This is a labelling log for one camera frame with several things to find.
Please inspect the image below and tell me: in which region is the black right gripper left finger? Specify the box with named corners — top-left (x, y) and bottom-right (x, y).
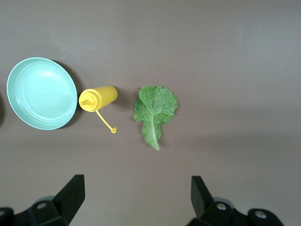
top-left (0, 174), bottom-right (86, 226)

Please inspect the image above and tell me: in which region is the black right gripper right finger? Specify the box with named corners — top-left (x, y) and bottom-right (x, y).
top-left (188, 175), bottom-right (285, 226)

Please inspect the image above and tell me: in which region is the green lettuce leaf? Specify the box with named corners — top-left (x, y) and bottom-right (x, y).
top-left (133, 85), bottom-right (179, 152)

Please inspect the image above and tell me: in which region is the yellow mustard squeeze bottle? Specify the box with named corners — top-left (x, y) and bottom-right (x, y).
top-left (78, 85), bottom-right (119, 134)

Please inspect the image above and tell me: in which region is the green round plate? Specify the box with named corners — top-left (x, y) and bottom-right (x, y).
top-left (6, 57), bottom-right (79, 131)

